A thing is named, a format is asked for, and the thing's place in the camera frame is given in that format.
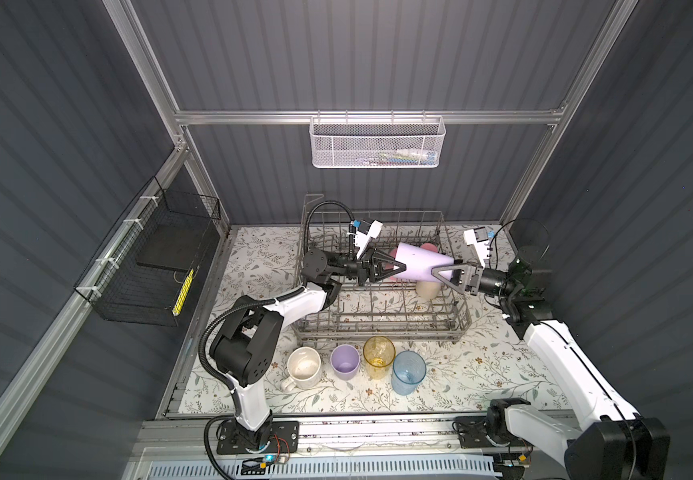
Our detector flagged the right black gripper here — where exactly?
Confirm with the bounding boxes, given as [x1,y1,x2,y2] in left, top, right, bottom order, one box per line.
[429,259,516,301]

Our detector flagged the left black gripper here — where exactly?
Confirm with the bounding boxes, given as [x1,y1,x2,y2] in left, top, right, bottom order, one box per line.
[326,248,402,291]

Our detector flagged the beige plastic cup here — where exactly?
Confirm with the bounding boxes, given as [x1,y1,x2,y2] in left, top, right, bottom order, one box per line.
[415,281,442,301]

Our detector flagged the large lilac plastic cup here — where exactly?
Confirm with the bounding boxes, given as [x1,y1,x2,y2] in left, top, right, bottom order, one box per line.
[392,243,454,283]

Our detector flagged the yellow transparent cup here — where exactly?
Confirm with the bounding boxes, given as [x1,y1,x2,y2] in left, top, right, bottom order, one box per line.
[362,336,396,380]

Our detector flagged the blue transparent cup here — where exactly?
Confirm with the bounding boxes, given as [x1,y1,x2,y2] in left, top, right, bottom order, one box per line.
[391,350,427,396]

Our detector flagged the white ceramic mug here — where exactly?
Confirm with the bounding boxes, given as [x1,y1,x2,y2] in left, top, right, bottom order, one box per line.
[280,347,322,392]

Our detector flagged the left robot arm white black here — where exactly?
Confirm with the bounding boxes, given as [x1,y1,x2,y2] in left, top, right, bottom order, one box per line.
[198,200,406,436]

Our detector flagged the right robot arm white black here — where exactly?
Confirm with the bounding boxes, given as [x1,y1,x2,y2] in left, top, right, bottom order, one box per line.
[427,244,670,479]

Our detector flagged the small lilac plastic cup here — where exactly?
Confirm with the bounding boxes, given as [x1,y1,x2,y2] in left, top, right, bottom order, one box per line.
[330,344,360,381]

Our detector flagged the floral table mat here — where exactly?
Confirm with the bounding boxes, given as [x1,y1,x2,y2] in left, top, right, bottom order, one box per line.
[170,225,569,416]

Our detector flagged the items in white basket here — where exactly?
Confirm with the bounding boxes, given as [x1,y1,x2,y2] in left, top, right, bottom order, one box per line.
[378,149,438,168]

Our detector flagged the yellow brush in basket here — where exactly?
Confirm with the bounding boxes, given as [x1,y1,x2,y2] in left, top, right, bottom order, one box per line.
[172,269,196,317]

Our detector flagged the white vented front panel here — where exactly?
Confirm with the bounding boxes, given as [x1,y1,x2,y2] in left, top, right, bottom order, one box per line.
[141,454,500,480]

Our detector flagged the grey wire dish rack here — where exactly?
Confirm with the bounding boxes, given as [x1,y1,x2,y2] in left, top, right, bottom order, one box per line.
[292,210,472,342]

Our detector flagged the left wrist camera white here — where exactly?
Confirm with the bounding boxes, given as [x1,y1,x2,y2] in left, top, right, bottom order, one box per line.
[350,219,383,259]

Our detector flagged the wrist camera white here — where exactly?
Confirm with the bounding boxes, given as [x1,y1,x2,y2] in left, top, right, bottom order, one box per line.
[463,226,494,268]
[350,219,383,259]

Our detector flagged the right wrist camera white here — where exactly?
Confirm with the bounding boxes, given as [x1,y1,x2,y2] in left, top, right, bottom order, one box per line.
[463,226,494,268]

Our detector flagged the white mesh wall basket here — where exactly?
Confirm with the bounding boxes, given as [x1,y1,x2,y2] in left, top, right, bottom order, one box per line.
[308,115,446,169]

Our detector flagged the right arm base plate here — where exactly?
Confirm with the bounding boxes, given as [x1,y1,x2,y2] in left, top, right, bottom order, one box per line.
[451,416,534,451]

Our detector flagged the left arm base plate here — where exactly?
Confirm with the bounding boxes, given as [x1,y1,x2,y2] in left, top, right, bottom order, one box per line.
[214,419,300,455]

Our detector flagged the black wire wall basket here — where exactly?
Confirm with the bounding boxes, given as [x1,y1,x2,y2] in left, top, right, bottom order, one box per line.
[74,179,226,327]

